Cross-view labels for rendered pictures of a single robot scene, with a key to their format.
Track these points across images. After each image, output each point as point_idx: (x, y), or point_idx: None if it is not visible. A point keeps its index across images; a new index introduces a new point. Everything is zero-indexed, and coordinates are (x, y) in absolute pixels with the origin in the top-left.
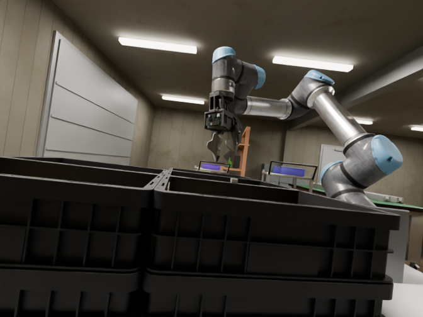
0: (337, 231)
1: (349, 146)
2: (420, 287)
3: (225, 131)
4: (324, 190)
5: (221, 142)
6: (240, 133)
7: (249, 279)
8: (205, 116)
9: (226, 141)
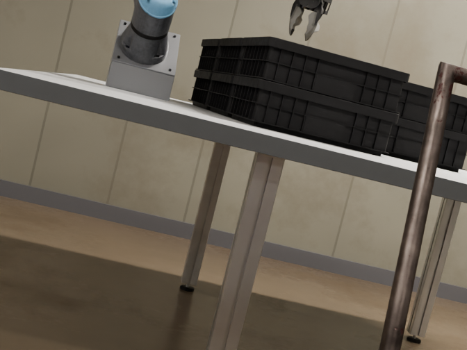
0: None
1: None
2: (92, 81)
3: (308, 7)
4: (169, 21)
5: (308, 19)
6: (292, 5)
7: None
8: (330, 3)
9: (301, 21)
